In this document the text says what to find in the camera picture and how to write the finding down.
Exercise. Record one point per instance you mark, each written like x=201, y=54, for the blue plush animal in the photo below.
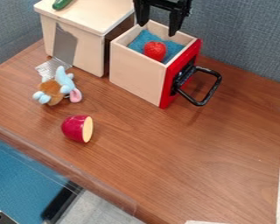
x=58, y=86

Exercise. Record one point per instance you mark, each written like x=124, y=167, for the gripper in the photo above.
x=167, y=3

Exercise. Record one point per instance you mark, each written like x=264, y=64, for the green toy cucumber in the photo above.
x=62, y=3

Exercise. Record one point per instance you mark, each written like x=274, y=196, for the cabinet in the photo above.
x=84, y=29

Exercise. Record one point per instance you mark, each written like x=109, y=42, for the drawer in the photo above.
x=161, y=70

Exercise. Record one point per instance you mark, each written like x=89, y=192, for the blue cloth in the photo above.
x=146, y=40

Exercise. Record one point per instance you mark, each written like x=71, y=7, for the red toy apple half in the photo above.
x=78, y=128

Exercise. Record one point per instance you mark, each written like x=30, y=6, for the red toy strawberry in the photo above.
x=154, y=50

